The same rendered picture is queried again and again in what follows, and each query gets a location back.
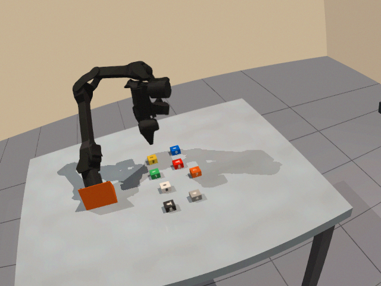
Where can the blue block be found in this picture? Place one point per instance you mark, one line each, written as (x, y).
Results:
(175, 150)

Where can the yellow block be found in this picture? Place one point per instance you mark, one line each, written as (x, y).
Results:
(152, 159)

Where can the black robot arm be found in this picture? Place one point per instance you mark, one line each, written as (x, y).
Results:
(90, 153)

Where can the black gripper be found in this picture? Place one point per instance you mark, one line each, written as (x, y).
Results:
(147, 125)

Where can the green block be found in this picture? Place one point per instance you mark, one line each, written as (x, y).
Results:
(154, 173)

